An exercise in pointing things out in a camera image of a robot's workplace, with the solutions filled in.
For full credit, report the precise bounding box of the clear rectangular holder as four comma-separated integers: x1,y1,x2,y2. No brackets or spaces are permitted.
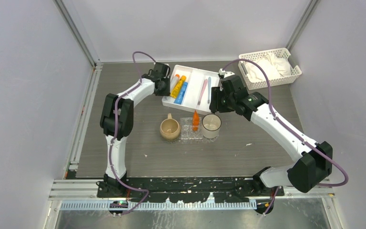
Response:
180,117,203,142

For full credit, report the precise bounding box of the tan ceramic mug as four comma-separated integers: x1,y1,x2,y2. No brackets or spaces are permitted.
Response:
160,113,181,142

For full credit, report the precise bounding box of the orange toothpaste tube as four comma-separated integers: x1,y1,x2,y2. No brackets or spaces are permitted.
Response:
192,110,200,132

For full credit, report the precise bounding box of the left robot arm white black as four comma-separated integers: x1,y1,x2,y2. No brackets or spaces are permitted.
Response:
98,62,171,198

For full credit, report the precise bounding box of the white cloth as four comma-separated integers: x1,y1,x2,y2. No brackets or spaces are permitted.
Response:
245,53,292,80

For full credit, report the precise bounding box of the white perforated basket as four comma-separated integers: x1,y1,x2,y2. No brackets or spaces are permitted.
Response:
238,48,302,90

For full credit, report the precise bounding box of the white ribbed mug black rim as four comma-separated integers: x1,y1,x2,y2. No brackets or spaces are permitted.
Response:
201,114,222,139

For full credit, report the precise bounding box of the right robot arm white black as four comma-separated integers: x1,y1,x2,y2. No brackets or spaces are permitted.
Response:
210,75,333,196

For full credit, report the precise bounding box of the yellow toothpaste tube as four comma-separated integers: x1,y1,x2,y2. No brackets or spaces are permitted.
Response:
170,75,186,98

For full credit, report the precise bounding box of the white plastic bin tray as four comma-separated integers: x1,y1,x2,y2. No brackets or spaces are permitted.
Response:
162,65,220,115

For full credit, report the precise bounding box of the aluminium frame rail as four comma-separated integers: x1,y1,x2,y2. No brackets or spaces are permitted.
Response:
48,176,336,200

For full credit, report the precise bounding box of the blue toothpaste tube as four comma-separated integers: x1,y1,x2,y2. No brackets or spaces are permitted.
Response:
174,82,188,104

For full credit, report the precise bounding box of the pink toothbrush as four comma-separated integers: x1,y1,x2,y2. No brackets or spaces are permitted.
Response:
197,79,208,106

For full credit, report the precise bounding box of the white toothpaste tube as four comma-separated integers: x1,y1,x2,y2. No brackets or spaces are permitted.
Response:
170,74,180,92

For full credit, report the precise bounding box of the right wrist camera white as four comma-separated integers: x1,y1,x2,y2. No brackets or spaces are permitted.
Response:
218,68,235,79

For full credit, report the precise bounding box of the clear oval glass tray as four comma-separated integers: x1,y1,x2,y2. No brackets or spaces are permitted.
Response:
160,121,219,143

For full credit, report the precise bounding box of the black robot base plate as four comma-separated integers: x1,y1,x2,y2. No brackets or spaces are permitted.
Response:
96,175,284,214

